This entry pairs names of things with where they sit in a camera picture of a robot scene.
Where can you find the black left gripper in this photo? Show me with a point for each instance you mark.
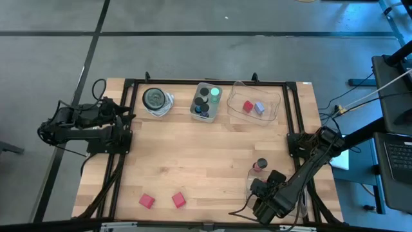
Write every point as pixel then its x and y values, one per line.
pixel 109 111

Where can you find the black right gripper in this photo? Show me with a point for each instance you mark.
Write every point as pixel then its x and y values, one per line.
pixel 273 201

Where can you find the blue bottle black cap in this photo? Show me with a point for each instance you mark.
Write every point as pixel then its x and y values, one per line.
pixel 199 101

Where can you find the purple bottle black cap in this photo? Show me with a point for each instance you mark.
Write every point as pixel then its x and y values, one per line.
pixel 204 108

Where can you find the white bottle black cap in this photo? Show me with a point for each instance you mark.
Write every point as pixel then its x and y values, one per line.
pixel 204 91

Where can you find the mint green bottle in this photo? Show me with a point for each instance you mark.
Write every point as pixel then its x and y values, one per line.
pixel 215 91

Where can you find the lavender charger plug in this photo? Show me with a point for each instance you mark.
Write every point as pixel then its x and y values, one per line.
pixel 259 108

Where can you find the slim red charger plug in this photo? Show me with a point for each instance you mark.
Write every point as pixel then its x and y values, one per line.
pixel 248 106

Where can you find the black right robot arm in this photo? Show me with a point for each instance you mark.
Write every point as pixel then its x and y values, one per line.
pixel 309 170

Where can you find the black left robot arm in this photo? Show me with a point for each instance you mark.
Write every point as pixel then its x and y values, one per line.
pixel 83 132

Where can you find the round black-lidded clear container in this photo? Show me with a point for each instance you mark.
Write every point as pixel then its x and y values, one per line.
pixel 154 98

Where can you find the clear tray white label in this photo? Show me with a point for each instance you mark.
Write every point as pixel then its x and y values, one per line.
pixel 304 209

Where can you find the red bottle black cap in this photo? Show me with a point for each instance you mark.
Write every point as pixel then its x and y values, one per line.
pixel 262 162

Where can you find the grey plastic bin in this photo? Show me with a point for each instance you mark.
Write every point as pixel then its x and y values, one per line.
pixel 193 116

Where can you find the white box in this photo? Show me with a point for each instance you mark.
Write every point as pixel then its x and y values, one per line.
pixel 342 161

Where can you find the square red charger plug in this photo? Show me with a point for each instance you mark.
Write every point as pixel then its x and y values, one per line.
pixel 178 199
pixel 146 200

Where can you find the clear tray wavy rim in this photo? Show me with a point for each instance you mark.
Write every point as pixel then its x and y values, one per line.
pixel 267 96

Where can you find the black diagonal stand beam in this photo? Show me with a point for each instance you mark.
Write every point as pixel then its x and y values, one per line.
pixel 363 133

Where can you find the dark floor object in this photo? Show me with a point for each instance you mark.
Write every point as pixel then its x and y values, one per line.
pixel 9 148

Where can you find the black laptop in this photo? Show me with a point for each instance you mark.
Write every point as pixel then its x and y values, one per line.
pixel 399 161

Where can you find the black crossbar silver brackets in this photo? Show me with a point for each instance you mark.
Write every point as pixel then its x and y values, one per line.
pixel 48 226

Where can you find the black floor foot bar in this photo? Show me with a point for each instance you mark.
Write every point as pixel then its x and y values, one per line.
pixel 362 82

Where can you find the black desk top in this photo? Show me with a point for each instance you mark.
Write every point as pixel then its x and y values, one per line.
pixel 386 96

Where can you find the black computer mouse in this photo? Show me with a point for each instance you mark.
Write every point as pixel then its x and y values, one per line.
pixel 404 117

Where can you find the black slanted pole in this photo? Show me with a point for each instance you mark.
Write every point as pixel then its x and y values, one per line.
pixel 399 53

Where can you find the teal desk frame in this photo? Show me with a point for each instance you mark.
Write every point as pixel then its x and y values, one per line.
pixel 375 180

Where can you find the teal metal frame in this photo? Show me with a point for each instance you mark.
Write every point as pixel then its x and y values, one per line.
pixel 394 24

